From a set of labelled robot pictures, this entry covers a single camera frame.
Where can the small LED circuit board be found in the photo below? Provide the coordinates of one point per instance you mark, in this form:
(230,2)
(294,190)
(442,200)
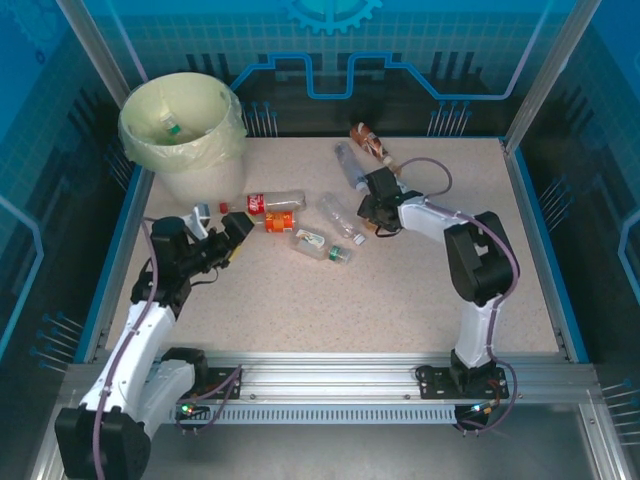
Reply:
(190,410)
(480,409)

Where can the white label bottle green cap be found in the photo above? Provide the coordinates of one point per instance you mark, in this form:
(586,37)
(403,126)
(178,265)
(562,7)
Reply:
(310,240)

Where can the clear bluish water bottle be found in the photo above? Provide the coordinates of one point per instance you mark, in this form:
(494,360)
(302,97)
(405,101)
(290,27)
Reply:
(350,165)

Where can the brown coffee drink bottle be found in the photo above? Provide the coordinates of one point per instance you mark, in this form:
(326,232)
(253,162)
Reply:
(370,140)

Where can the red label cola bottle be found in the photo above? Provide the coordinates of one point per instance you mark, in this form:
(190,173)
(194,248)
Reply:
(270,202)

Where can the orange label bottle brown cap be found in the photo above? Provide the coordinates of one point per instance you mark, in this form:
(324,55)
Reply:
(277,222)

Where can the clear crushed bottle white cap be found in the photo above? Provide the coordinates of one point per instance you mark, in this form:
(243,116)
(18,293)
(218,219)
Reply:
(340,217)

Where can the right aluminium side rail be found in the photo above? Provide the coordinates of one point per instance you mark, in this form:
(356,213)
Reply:
(535,225)

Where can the pale yellow bin liner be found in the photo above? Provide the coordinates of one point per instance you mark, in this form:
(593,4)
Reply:
(150,105)

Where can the grey metal panel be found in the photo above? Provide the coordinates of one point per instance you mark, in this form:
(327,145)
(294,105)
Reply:
(325,455)

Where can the right aluminium frame post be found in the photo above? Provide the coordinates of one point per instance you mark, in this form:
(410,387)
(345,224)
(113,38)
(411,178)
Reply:
(560,50)

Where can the aluminium frame post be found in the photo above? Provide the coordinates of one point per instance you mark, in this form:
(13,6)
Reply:
(95,30)
(560,50)

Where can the white plastic bin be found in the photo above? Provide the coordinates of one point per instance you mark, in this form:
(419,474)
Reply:
(205,180)

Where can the aluminium mounting rail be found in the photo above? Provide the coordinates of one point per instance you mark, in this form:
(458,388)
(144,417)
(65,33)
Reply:
(325,375)

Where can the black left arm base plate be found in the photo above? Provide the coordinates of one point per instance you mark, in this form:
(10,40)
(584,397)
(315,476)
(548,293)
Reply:
(225,382)

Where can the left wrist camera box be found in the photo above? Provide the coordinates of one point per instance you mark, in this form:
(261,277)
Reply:
(197,220)

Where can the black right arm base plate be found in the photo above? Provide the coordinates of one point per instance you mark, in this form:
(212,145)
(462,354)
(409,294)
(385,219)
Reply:
(435,385)

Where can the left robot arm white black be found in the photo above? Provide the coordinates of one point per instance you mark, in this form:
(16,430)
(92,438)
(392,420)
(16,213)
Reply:
(145,340)

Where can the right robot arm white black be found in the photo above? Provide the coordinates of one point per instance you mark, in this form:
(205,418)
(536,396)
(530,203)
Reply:
(480,260)

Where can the left aluminium frame post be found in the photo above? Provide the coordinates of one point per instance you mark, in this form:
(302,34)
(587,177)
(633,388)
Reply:
(95,30)

